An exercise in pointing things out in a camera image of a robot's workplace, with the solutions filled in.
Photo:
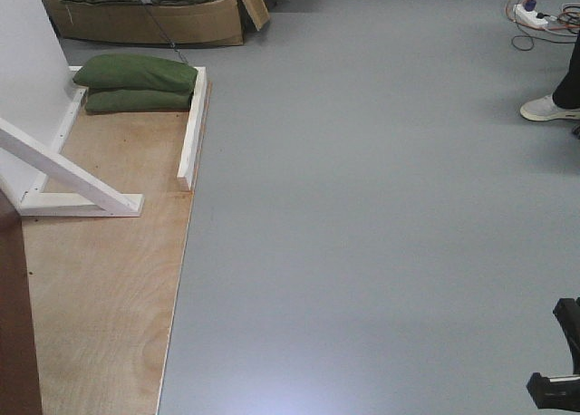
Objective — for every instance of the plywood base board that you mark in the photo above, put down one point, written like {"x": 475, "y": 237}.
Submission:
{"x": 103, "y": 289}

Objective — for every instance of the white wooden door frame stand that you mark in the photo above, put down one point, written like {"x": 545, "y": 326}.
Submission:
{"x": 39, "y": 103}

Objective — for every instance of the white power strip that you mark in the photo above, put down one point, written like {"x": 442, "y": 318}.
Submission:
{"x": 530, "y": 19}

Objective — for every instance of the person's right white shoe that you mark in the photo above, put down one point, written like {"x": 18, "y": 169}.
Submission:
{"x": 544, "y": 109}

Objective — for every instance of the green sandbag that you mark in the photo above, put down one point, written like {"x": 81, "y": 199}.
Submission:
{"x": 139, "y": 72}
{"x": 129, "y": 100}

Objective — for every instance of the white edge batten far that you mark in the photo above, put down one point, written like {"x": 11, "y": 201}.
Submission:
{"x": 193, "y": 132}

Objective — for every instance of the upper green sandbag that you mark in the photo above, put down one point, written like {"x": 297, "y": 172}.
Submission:
{"x": 139, "y": 72}

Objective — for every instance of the cardboard box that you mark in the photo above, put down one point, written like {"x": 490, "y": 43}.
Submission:
{"x": 221, "y": 22}

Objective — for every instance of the lower green sandbag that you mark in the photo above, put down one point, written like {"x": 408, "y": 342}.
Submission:
{"x": 129, "y": 100}

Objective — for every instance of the brown wooden door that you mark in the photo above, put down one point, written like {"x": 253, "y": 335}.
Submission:
{"x": 20, "y": 386}

